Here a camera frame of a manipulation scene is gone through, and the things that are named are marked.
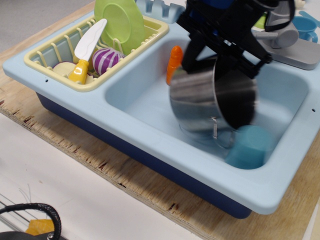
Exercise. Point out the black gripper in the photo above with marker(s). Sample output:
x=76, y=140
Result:
x=238, y=59

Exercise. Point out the stainless steel pot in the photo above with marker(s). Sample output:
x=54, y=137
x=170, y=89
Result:
x=211, y=102

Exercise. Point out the light blue toy sink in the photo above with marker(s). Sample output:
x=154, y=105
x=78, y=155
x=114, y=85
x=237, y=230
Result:
x=131, y=111

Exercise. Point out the orange toy carrot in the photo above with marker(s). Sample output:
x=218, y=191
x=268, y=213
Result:
x=175, y=60

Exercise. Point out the dark blue plastic box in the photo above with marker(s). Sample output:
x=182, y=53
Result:
x=212, y=19

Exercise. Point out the light blue utensil holder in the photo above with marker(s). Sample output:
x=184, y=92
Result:
x=159, y=10

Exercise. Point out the grey toy faucet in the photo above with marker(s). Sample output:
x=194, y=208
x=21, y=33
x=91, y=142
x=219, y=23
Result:
x=286, y=46

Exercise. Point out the green plastic plate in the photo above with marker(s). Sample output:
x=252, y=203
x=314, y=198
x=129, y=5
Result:
x=125, y=24

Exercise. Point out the teal plastic cup upside down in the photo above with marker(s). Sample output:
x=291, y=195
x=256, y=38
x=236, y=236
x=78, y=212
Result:
x=251, y=147

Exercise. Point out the purple striped toy onion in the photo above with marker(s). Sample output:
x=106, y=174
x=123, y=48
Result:
x=105, y=58

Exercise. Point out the yellow dish drying rack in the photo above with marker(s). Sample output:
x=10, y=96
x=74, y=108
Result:
x=60, y=49

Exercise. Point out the wooden plywood board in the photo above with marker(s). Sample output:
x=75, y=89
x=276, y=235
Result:
x=102, y=194

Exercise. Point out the cream plastic plate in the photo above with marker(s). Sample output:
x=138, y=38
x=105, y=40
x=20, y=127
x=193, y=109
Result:
x=66, y=68

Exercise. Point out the yellow tape piece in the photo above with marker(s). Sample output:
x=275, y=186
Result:
x=40, y=226

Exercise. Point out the blue cup with handle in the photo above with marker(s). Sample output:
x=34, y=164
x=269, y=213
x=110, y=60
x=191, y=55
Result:
x=306, y=26

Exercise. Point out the white knife yellow handle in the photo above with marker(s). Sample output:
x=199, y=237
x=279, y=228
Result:
x=84, y=49

